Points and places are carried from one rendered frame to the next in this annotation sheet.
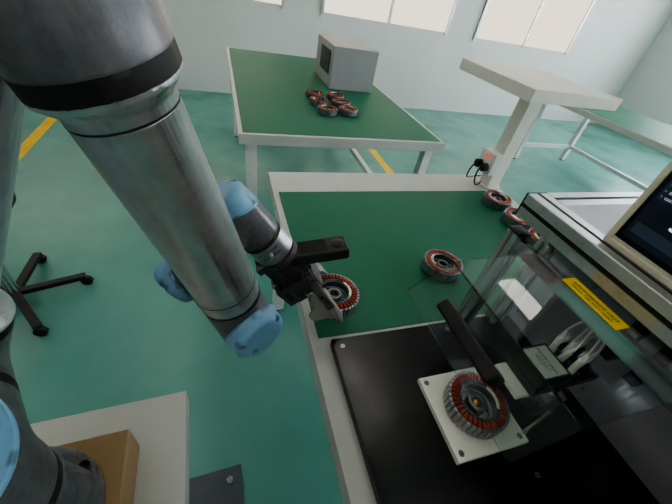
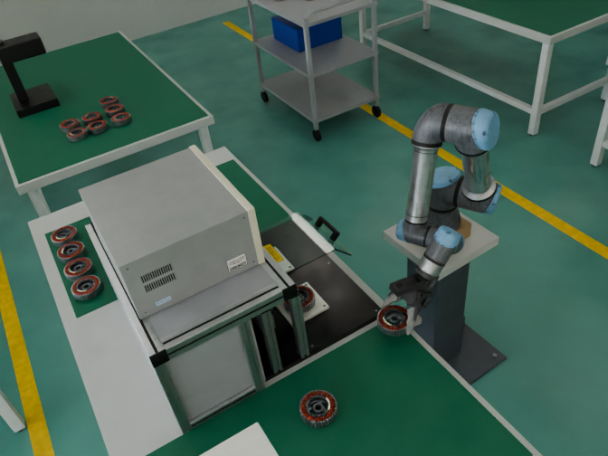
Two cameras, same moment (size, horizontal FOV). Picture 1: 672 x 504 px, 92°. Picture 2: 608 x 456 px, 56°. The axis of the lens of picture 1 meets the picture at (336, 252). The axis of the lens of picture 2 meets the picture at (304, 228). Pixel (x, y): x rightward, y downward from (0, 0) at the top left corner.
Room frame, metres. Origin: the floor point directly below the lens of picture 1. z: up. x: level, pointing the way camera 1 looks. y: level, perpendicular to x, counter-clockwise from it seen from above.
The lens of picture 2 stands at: (1.71, -0.33, 2.25)
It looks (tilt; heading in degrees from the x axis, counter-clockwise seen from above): 39 degrees down; 177
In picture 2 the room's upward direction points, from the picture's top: 8 degrees counter-clockwise
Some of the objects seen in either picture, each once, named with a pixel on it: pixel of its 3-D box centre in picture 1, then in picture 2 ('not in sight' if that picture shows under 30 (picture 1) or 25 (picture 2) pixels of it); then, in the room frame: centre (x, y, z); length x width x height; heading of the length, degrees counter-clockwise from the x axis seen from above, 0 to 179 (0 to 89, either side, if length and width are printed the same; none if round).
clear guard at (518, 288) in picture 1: (555, 329); (289, 249); (0.32, -0.32, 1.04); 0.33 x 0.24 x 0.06; 113
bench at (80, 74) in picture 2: not in sight; (98, 140); (-1.90, -1.48, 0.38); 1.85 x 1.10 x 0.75; 23
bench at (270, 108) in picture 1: (307, 136); not in sight; (2.47, 0.40, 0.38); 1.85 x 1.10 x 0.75; 23
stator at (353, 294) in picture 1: (333, 295); (394, 320); (0.50, -0.02, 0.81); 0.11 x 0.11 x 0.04
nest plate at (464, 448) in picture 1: (470, 409); (299, 303); (0.32, -0.31, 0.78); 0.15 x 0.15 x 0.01; 23
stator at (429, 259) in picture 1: (441, 265); (318, 408); (0.74, -0.31, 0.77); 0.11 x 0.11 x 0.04
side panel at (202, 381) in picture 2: not in sight; (213, 375); (0.66, -0.60, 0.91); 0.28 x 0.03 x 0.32; 113
